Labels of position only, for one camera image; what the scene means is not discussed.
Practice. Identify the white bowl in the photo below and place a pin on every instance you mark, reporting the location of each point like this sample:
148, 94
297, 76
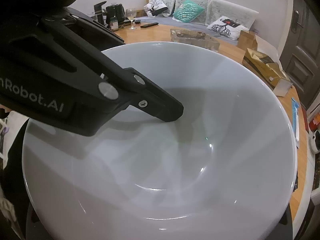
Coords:
224, 170

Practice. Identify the wine glass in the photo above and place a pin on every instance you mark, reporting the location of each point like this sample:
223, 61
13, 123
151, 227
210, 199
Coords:
131, 15

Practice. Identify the black white cushion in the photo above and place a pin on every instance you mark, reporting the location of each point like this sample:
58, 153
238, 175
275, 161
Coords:
155, 7

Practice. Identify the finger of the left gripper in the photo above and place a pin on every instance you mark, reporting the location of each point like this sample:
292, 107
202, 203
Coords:
155, 101

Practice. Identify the black remote control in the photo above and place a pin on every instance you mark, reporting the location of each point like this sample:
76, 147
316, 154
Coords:
149, 25

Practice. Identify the dark door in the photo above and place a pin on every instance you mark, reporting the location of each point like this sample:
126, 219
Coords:
300, 56

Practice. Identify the green jar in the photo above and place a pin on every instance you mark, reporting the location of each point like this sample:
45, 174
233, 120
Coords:
113, 24

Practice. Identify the white tree cushion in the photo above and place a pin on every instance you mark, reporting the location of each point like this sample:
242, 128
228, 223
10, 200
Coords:
225, 27

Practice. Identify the black kettle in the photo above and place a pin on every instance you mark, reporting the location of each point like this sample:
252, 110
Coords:
117, 11

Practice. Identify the grey sofa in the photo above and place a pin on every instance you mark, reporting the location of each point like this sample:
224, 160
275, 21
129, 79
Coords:
214, 12

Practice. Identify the gold tissue box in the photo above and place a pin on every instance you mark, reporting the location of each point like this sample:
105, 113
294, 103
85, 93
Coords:
269, 71

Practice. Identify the blue toothbrush package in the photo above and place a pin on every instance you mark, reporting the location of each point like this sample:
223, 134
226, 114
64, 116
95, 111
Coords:
295, 120

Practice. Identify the teal cushion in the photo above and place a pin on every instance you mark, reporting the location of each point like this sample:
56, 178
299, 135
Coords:
187, 11

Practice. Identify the glass ashtray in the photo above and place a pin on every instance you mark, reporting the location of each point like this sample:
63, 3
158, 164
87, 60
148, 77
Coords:
195, 38

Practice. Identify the white black helmet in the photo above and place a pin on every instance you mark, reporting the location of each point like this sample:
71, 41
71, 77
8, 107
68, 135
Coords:
315, 142

